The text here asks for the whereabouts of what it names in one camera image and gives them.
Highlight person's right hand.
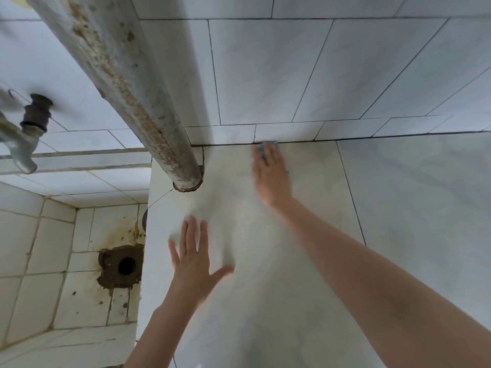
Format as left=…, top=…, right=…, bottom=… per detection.
left=252, top=141, right=294, bottom=210

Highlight person's left hand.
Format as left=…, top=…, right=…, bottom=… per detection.
left=168, top=215, right=235, bottom=312

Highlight blue white wavy cloth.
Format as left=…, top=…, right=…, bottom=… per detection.
left=257, top=140, right=279, bottom=165

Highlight person's right forearm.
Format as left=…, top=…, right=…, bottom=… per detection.
left=274, top=198, right=491, bottom=368

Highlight white tiled sink basin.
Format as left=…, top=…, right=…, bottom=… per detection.
left=0, top=148, right=152, bottom=368

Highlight rusty grey metal pipe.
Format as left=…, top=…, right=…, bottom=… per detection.
left=23, top=0, right=205, bottom=193

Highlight grey metal tap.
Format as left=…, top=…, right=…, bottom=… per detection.
left=0, top=110, right=41, bottom=175

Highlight black tap knob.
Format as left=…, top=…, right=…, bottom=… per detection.
left=19, top=93, right=54, bottom=134

